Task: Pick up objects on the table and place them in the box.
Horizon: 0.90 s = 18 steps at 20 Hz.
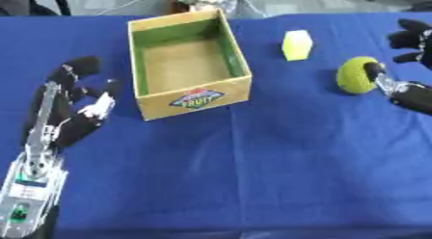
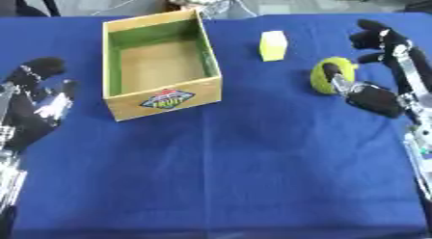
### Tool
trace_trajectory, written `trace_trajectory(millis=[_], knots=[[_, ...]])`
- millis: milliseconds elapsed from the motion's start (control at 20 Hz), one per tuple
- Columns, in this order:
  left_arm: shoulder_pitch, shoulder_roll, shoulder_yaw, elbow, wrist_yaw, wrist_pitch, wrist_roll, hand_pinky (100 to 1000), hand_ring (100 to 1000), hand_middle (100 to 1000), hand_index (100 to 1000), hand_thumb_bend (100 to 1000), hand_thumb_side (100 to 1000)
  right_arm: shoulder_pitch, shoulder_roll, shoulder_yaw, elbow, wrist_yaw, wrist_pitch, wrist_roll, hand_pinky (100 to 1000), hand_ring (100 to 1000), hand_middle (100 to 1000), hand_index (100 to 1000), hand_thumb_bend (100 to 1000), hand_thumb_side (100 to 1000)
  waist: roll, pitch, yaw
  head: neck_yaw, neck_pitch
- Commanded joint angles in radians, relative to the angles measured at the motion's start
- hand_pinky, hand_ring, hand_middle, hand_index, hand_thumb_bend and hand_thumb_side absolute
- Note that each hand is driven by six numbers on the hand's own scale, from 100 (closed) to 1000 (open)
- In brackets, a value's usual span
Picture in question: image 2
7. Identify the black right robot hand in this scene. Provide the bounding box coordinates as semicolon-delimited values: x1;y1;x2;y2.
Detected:
320;18;432;120

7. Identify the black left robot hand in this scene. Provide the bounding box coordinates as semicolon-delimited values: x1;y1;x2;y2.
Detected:
0;56;80;153

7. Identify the tan cardboard box green inside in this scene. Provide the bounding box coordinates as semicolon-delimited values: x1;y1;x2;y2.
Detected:
101;8;225;122

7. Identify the yellow rectangular block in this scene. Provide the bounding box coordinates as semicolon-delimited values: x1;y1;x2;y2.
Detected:
257;30;290;63

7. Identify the black chair leg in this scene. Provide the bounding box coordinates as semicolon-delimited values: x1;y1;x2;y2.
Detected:
35;0;63;17

